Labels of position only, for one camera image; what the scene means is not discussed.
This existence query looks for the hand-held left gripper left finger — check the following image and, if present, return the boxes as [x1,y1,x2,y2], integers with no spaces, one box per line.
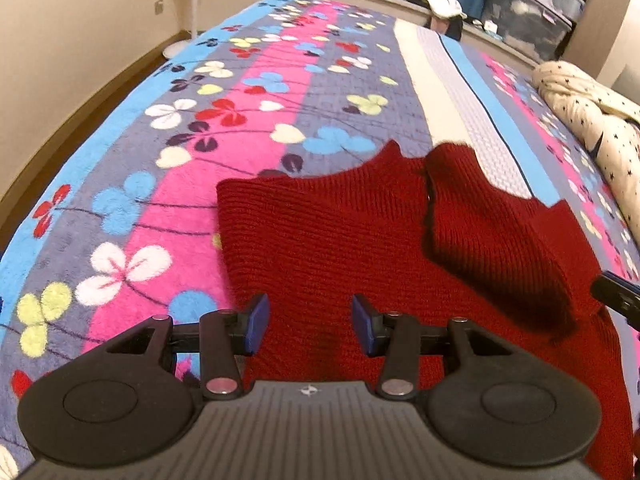
[107,293,271,402]

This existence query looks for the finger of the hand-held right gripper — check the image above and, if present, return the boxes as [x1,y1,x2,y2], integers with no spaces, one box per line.
[589,270,640,322]

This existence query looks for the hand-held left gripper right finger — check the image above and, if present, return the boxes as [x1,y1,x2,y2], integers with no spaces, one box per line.
[352,293,517,399]

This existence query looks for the red knitted sweater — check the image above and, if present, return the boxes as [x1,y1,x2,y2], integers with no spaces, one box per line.
[216,140,637,480]

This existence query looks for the cream star-print quilt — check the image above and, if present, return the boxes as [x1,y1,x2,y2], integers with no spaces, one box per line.
[531,60,640,246]

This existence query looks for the floral fleece blanket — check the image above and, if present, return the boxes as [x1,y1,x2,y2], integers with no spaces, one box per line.
[0,0,640,480]

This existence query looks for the grey plastic storage bin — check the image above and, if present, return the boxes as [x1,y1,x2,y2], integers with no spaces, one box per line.
[481,0,586,62]

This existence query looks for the white standing fan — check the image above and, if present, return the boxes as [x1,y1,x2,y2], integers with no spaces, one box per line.
[163,0,207,60]

